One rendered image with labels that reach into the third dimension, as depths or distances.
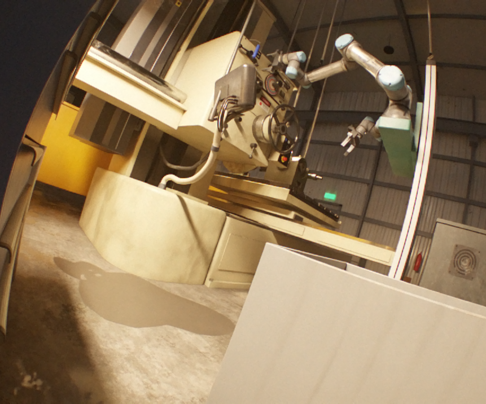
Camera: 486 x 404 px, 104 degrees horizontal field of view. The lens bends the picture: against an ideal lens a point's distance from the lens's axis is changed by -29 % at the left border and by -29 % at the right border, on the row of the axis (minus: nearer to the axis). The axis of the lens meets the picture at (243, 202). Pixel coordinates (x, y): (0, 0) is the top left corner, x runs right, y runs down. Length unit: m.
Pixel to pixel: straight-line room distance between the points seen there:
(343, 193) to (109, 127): 8.62
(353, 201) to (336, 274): 9.24
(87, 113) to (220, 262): 1.54
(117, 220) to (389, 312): 1.73
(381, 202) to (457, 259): 8.22
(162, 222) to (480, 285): 1.75
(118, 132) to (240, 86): 1.21
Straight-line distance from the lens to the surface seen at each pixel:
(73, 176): 3.91
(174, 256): 1.86
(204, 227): 1.93
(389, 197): 9.35
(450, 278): 1.20
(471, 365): 0.39
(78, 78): 1.77
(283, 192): 2.28
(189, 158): 2.50
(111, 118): 2.19
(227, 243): 2.13
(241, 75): 1.30
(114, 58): 1.91
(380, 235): 9.09
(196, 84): 2.11
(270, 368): 0.46
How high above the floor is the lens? 0.58
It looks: 4 degrees up
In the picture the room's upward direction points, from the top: 19 degrees clockwise
